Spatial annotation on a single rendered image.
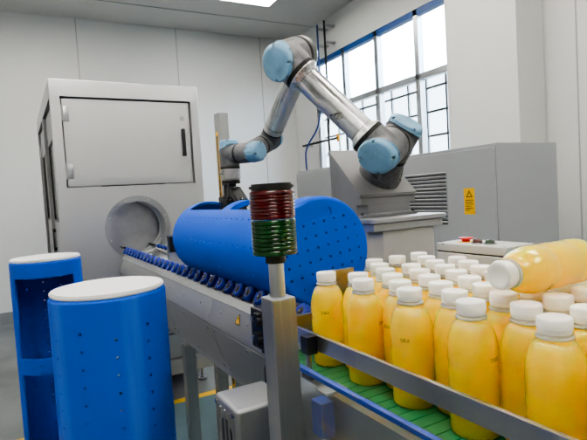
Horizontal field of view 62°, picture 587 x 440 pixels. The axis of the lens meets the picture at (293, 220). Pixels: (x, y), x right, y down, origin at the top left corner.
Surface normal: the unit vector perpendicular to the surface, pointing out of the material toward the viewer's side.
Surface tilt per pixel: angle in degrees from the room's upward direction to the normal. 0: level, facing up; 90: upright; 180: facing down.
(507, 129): 90
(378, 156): 118
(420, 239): 90
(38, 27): 90
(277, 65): 105
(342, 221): 90
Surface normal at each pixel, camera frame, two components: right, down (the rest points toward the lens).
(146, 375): 0.77, -0.01
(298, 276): 0.49, 0.01
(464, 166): -0.88, 0.07
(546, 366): -0.73, -0.17
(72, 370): -0.32, 0.07
